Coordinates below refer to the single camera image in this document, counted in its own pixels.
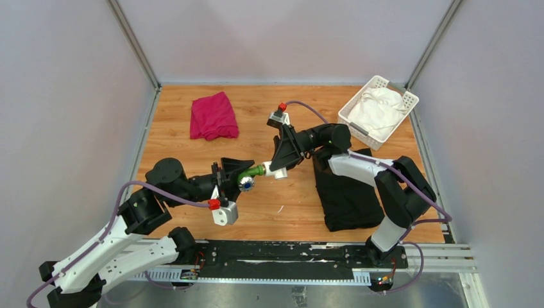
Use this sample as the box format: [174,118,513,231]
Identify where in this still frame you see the magenta folded cloth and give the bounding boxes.
[189,92,239,141]

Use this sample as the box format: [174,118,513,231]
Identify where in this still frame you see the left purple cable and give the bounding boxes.
[25,180,214,308]

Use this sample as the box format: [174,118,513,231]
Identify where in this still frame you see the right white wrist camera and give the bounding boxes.
[266,103,291,129]

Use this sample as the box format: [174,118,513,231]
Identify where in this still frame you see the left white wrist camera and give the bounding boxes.
[208,186,239,226]

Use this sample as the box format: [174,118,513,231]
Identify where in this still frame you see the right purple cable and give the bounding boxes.
[284,100,453,294]

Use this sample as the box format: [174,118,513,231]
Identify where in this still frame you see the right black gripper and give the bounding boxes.
[265,125,325,179]

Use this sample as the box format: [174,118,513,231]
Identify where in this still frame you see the purple cable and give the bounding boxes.
[25,180,214,308]
[284,100,453,294]

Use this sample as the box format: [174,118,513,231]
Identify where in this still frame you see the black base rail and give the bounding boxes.
[173,240,408,282]

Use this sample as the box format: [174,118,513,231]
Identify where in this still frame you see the black folded cloth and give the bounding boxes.
[312,148,385,232]

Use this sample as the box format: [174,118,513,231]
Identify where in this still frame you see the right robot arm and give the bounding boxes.
[268,122,436,268]

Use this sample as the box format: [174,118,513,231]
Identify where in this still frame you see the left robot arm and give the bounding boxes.
[39,158,266,307]

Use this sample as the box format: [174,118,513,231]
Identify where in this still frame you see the white cloth in basket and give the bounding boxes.
[347,87,409,142]

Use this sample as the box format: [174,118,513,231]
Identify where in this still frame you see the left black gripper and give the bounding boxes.
[169,158,258,206]

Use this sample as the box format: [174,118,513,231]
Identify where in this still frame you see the green water faucet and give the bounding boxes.
[237,165,266,192]

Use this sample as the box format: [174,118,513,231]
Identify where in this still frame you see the white pipe fitting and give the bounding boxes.
[261,161,288,180]

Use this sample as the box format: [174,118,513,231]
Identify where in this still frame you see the white plastic basket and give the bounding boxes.
[337,75,420,150]

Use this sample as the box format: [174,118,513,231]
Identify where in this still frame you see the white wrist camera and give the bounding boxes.
[266,103,291,129]
[208,186,239,226]

